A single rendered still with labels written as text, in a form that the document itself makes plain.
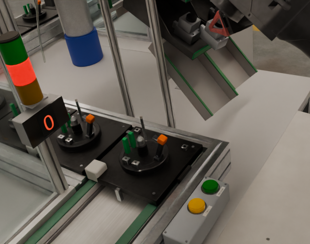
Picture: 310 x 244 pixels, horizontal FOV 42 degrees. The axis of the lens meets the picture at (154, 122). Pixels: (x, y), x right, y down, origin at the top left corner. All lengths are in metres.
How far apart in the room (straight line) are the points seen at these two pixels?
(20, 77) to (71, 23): 1.03
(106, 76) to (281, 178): 0.96
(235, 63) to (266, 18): 0.92
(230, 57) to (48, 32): 1.24
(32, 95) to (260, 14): 0.58
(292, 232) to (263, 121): 0.47
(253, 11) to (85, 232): 0.75
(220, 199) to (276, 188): 0.21
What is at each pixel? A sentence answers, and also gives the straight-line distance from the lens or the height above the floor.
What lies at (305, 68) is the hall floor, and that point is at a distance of 3.49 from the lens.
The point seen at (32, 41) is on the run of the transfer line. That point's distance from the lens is 2.28.
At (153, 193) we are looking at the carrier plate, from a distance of 1.03.
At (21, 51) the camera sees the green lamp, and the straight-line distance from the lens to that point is 0.88.
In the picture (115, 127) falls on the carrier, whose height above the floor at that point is 0.97.
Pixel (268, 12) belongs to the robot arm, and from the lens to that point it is 0.48.
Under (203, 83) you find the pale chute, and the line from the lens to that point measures 1.26.
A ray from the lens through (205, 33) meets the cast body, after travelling 1.12.
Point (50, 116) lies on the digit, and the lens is 0.96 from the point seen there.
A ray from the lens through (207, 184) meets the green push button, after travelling 1.03.
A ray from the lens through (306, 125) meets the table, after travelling 1.40.
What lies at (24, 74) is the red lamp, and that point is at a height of 1.33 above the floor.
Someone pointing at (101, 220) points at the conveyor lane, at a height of 0.92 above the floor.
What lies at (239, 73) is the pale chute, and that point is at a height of 1.01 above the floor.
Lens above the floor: 1.69
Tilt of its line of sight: 35 degrees down
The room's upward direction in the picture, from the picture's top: 11 degrees counter-clockwise
